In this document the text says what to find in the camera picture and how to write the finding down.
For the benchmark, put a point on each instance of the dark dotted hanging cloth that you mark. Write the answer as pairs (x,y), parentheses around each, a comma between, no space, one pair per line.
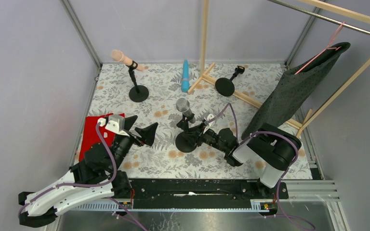
(294,87)

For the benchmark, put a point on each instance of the blue microphone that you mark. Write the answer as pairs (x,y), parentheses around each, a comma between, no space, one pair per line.
(185,77)

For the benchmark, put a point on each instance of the red folded shirt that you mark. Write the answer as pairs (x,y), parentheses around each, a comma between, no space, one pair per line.
(90,136)

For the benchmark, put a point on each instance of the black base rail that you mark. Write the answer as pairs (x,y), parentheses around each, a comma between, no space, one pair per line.
(198,194)

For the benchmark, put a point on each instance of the grey microphone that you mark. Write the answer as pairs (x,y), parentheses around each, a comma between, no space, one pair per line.
(183,106)

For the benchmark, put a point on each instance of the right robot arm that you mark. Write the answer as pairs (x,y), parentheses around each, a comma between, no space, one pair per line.
(276,147)

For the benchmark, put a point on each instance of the beige microphone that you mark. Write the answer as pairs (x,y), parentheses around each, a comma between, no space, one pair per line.
(120,57)

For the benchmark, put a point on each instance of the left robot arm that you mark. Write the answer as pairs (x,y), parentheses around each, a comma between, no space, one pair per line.
(97,176)

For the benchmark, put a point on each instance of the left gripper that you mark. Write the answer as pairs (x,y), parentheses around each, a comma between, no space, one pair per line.
(133,134)

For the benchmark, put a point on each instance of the floral table mat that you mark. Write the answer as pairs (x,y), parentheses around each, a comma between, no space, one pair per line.
(163,159)

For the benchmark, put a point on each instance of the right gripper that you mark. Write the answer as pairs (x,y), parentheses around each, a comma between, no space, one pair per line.
(199,131)

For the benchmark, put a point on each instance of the pink wire hanger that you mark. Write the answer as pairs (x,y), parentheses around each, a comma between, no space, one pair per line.
(328,47)

